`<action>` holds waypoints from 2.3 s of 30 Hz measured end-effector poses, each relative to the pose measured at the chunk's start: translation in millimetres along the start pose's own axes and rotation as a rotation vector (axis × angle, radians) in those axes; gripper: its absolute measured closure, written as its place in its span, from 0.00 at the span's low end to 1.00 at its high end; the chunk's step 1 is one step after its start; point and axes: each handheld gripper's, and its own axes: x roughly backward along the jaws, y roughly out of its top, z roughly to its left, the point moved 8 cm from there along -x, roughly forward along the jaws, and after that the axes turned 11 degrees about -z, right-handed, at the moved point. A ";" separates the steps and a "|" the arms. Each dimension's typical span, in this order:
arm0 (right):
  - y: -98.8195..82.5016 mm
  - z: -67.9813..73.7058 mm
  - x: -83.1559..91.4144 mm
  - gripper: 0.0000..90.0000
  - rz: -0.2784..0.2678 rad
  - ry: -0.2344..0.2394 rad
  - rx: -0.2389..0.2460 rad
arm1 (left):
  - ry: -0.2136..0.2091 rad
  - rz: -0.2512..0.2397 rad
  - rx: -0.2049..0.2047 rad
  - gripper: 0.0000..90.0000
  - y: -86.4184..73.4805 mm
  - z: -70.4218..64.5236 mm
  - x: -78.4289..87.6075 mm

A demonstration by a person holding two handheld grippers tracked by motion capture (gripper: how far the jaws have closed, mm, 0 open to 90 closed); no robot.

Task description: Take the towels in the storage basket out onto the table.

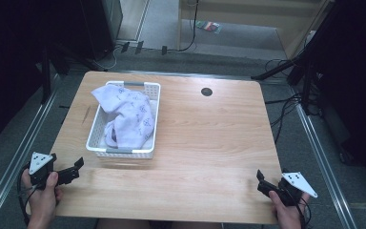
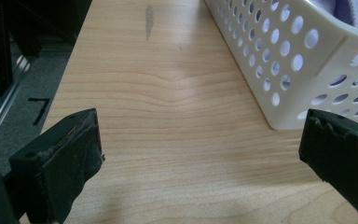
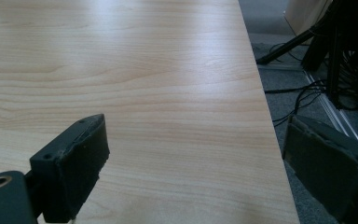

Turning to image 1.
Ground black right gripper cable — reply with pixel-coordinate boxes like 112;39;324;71
282;182;313;229

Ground person's left hand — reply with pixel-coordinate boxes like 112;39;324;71
20;169;63;229

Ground black tripod stand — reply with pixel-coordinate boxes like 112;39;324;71
251;0;347;116

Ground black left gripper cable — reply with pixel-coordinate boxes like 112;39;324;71
16;163;36;226

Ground black cabinet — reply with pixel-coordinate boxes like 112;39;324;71
77;0;124;62

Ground black hanging cable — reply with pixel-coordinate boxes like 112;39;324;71
168;0;201;52

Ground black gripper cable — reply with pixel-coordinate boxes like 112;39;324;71
16;163;36;226
282;182;313;229

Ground colourful packet on floor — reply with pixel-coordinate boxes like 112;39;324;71
195;20;222;34

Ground black metal post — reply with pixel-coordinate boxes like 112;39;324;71
40;47;52;105

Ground white plastic basket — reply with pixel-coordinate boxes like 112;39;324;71
85;80;162;159

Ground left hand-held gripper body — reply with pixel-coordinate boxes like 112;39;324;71
28;151;60;191

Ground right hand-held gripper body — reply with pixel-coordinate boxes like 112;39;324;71
276;172;318;208

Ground white printed cloth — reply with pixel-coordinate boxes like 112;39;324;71
91;83;156;150

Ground white floor cable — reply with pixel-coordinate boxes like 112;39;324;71
92;44;123;72

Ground black floor cables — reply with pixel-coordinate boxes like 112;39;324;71
263;57;303;145

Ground aluminium floor rail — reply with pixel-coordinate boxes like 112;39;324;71
294;103;359;229
0;90;60;225

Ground person's right hand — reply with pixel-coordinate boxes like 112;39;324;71
268;190;311;229

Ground light wooden furniture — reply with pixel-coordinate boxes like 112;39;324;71
176;0;336;60

